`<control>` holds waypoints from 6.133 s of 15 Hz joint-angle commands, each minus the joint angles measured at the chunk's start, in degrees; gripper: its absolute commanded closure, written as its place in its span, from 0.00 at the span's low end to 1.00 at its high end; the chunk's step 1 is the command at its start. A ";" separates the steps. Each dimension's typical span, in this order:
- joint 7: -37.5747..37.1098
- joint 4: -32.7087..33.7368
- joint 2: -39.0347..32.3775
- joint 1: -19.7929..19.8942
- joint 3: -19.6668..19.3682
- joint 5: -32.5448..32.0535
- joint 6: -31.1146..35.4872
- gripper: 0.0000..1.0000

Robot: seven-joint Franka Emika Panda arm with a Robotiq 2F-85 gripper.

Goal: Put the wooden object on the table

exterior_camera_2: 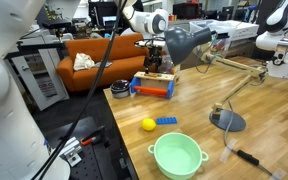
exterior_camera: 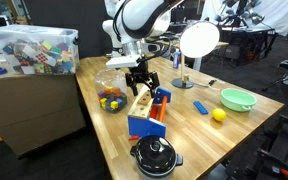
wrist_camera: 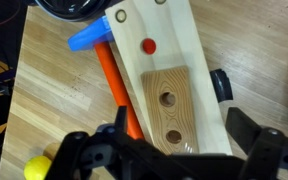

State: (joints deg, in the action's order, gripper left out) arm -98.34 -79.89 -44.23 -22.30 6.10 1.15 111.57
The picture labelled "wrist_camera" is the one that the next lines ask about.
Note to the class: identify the wooden block with two holes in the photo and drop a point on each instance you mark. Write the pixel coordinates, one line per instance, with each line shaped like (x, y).
(169, 116)

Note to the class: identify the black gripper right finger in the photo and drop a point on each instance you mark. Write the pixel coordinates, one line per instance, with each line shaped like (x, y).
(270, 156)

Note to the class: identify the wooden toy workbench blue ends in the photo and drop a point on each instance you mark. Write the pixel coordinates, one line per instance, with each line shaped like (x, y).
(174, 36)

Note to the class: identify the dark grey round cap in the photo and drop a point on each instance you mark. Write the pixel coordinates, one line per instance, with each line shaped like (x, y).
(221, 86)

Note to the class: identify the yellow lemon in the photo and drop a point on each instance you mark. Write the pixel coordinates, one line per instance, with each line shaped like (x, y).
(37, 168)

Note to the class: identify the black pot with lid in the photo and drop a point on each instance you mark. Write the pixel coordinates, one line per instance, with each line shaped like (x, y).
(70, 8)

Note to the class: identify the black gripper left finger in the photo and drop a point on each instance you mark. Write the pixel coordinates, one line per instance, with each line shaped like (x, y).
(74, 153)

